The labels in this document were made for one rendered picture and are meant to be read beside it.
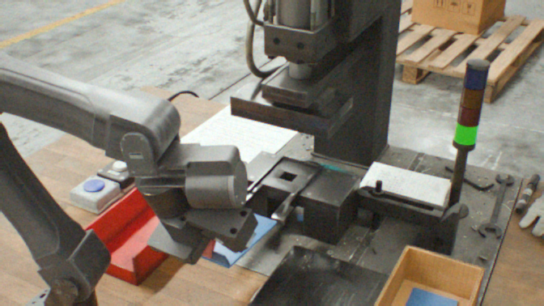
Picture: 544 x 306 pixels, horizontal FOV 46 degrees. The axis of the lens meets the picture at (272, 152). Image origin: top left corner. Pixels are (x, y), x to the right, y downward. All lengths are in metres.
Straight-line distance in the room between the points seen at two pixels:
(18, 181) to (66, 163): 0.55
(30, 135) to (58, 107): 2.75
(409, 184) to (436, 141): 2.13
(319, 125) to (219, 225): 0.31
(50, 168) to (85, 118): 0.66
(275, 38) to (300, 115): 0.13
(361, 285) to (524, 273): 0.28
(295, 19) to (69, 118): 0.38
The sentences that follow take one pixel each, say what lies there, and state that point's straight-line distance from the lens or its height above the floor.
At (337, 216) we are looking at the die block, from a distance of 1.07.
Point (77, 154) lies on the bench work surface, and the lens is 1.42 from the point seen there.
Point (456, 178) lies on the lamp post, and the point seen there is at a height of 0.97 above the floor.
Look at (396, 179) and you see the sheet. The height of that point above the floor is 0.95.
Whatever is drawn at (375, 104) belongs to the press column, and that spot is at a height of 1.05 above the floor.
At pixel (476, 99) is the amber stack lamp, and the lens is 1.10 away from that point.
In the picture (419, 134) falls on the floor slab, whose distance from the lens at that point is 3.36.
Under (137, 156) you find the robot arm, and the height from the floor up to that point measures 1.24.
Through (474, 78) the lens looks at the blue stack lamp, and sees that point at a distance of 1.09.
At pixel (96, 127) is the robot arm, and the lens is 0.73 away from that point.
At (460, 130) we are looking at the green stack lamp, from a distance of 1.13.
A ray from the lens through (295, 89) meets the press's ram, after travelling 0.98.
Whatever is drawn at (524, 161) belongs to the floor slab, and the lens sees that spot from 3.28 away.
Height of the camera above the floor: 1.60
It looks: 31 degrees down
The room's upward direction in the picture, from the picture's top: straight up
